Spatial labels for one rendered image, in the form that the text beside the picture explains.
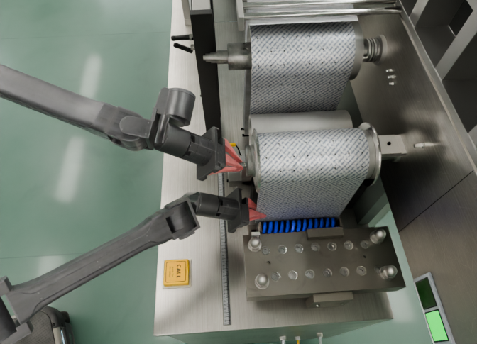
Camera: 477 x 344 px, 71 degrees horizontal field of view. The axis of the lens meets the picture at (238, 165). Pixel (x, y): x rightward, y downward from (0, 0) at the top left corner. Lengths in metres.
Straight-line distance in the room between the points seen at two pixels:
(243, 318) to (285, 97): 0.61
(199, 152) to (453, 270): 0.51
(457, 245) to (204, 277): 0.65
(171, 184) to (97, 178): 1.24
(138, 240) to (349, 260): 0.54
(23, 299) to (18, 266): 1.58
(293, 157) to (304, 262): 0.32
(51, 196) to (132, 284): 0.80
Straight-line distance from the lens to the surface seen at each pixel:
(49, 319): 1.88
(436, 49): 0.80
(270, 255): 0.92
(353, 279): 0.94
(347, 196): 0.87
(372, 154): 0.78
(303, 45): 0.81
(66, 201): 2.35
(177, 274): 1.02
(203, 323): 1.02
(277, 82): 0.83
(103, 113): 0.66
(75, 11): 3.65
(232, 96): 1.36
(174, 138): 0.63
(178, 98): 0.66
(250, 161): 0.73
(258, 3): 0.82
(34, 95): 0.72
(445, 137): 0.71
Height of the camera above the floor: 1.91
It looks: 59 degrees down
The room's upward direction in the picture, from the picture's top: straight up
